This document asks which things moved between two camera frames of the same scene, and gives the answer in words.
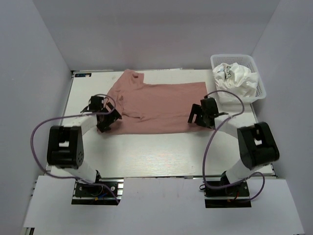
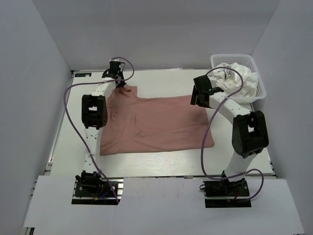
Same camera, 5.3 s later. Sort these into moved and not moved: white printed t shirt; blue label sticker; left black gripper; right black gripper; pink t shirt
Moved: right black gripper; left black gripper; pink t shirt
Not moved: blue label sticker; white printed t shirt
